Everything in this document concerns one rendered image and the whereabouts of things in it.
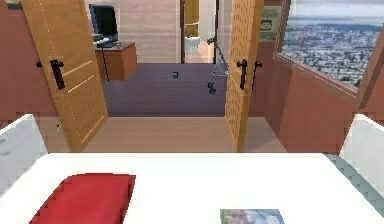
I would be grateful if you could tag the small dark box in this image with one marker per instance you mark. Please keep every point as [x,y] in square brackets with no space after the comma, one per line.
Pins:
[175,74]

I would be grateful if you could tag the light wooden room door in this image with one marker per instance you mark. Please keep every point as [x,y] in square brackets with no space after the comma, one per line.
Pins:
[240,66]
[66,66]

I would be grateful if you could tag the white toilet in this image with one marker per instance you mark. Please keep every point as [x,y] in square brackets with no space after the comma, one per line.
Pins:
[192,44]

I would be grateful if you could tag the white bed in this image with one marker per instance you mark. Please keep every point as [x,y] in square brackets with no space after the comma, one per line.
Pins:
[206,180]

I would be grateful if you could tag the brown wooden cabinet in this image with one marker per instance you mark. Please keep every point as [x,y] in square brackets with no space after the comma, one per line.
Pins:
[118,61]

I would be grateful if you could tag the framed face picture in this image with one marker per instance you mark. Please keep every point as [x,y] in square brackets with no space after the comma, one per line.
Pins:
[269,24]

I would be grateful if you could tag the grey-blue book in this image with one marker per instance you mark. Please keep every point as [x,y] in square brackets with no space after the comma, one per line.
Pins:
[251,216]

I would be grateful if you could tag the black television set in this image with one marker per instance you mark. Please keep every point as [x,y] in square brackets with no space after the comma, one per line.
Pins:
[104,22]

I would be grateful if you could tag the red pillow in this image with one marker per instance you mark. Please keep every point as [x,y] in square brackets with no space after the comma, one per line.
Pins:
[88,200]

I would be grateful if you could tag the large city view window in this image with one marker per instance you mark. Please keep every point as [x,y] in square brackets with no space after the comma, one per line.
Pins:
[328,46]

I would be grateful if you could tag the white cabinet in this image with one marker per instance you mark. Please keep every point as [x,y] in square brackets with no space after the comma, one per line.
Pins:
[18,150]
[365,153]

